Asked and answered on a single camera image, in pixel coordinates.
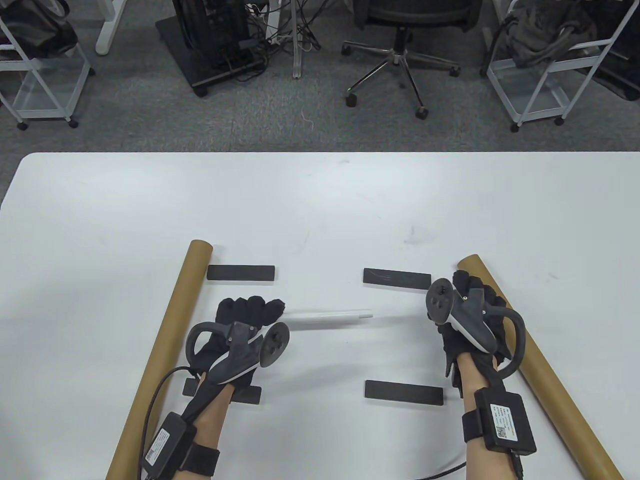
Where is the black wrist sensor box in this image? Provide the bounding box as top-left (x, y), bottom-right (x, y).
top-left (141, 411), bottom-right (197, 476)
top-left (474, 387), bottom-right (538, 456)

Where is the person's left forearm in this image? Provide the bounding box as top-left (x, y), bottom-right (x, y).
top-left (192, 384), bottom-right (236, 480)

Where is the black office chair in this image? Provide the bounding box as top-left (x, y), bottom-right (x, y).
top-left (341, 0), bottom-right (483, 120)

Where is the white wheeled cart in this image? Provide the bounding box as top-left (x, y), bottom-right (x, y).
top-left (0, 0), bottom-right (96, 131)
top-left (486, 0), bottom-right (640, 132)

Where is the grey and white hand controller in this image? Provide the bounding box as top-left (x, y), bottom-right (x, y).
top-left (425, 278), bottom-right (527, 379)
top-left (186, 321), bottom-right (291, 385)

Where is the person's left hand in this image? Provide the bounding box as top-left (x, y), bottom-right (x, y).
top-left (189, 296), bottom-right (287, 401)

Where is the person's right hand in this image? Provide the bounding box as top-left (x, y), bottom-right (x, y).
top-left (436, 270), bottom-right (513, 400)

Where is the black wrist strap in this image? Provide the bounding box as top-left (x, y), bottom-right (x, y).
top-left (179, 443), bottom-right (221, 477)
top-left (461, 410), bottom-right (485, 444)

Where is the black wheeled computer stand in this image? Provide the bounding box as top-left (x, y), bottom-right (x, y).
top-left (155, 0), bottom-right (268, 97)

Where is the person's right forearm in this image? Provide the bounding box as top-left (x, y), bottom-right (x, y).
top-left (457, 352), bottom-right (518, 480)

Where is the white power strip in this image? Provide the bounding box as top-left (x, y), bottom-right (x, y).
top-left (265, 10), bottom-right (291, 46)

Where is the grey bag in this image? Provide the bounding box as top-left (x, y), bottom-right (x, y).
top-left (505, 0), bottom-right (601, 68)

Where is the black bag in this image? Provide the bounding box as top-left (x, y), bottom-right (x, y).
top-left (0, 0), bottom-right (78, 58)

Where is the black bar weight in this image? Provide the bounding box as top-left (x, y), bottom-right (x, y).
top-left (207, 264), bottom-right (276, 283)
top-left (363, 268), bottom-right (433, 291)
top-left (364, 380), bottom-right (445, 406)
top-left (183, 377), bottom-right (264, 405)

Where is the black glove cable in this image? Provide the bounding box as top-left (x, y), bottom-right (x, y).
top-left (415, 450), bottom-right (523, 480)
top-left (136, 366), bottom-right (198, 480)

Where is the bundle of black cables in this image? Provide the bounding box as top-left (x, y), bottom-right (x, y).
top-left (245, 0), bottom-right (331, 53)

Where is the colourful cartoon panel poster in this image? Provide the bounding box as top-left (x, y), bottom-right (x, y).
top-left (280, 308), bottom-right (374, 323)

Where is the white upright post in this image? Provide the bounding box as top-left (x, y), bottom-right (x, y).
top-left (292, 0), bottom-right (305, 80)

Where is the white desk leg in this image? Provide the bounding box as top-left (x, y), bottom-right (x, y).
top-left (95, 0), bottom-right (128, 56)

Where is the brown cardboard mailing tube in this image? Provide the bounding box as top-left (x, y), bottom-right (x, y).
top-left (105, 240), bottom-right (215, 480)
top-left (456, 254), bottom-right (624, 480)

